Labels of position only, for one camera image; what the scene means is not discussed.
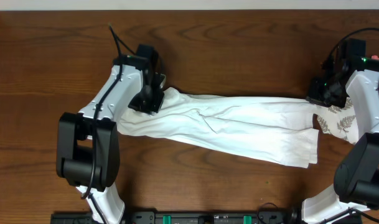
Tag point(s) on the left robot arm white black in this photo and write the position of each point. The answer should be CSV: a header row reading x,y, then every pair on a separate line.
x,y
87,141

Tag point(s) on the white printed t-shirt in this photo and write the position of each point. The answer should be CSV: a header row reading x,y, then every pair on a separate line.
x,y
273,129

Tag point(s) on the black mounting rail with clamps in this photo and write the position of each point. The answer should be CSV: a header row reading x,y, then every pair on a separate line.
x,y
266,215

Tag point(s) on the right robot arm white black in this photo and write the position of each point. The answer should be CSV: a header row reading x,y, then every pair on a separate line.
x,y
350,88

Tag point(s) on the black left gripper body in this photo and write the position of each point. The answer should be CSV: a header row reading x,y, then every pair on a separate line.
x,y
147,100

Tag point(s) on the white fern pattern cloth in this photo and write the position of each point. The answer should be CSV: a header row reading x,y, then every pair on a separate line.
x,y
339,122

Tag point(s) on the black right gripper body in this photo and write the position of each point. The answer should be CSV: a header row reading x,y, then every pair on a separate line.
x,y
327,93

